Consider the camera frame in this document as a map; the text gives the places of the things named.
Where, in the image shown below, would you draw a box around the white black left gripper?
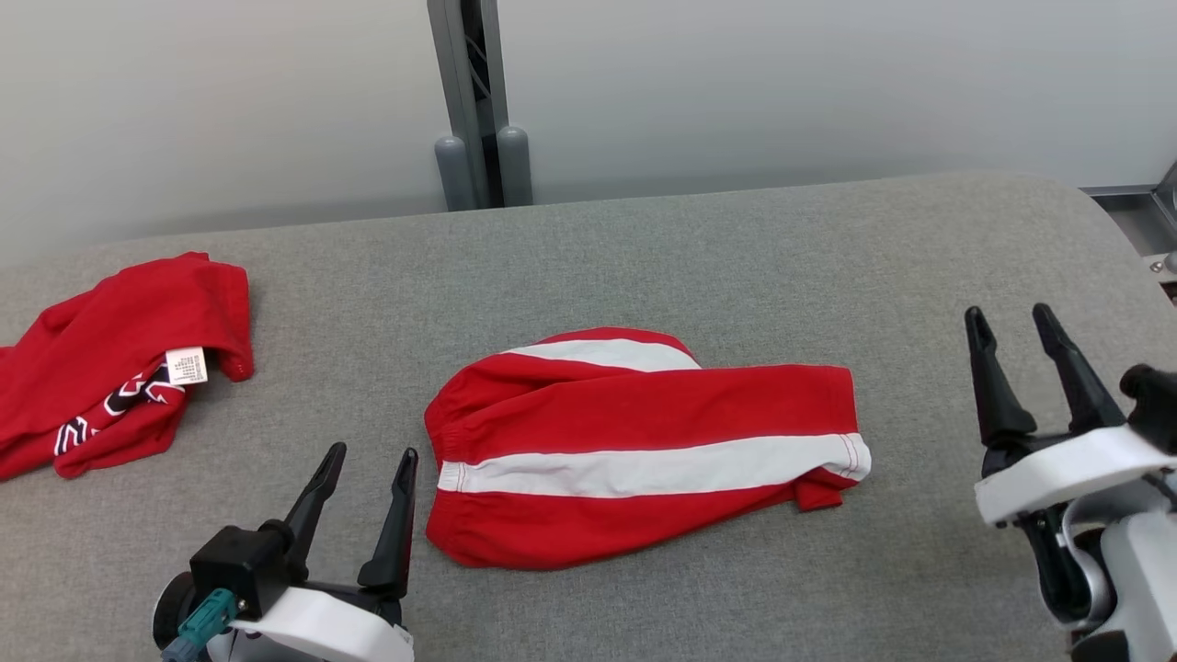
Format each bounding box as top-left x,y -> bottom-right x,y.
230,442 -> 419,662

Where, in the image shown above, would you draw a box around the red jersey with white sleeves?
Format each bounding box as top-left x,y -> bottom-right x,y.
0,252 -> 255,482

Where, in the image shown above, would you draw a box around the grey metal partition post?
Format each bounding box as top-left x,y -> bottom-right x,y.
427,0 -> 509,211

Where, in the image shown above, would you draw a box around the red shorts with white stripes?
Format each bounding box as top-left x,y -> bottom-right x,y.
424,326 -> 873,571

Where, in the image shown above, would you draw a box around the grey cylinder post foot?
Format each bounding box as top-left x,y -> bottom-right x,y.
497,126 -> 534,207
435,136 -> 477,212

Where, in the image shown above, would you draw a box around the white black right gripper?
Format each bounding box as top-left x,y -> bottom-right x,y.
965,303 -> 1177,527

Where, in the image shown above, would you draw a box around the grey metal floor frame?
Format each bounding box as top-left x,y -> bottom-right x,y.
1080,161 -> 1177,304

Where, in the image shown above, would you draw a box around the teal left camera connector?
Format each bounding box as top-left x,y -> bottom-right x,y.
162,588 -> 242,662

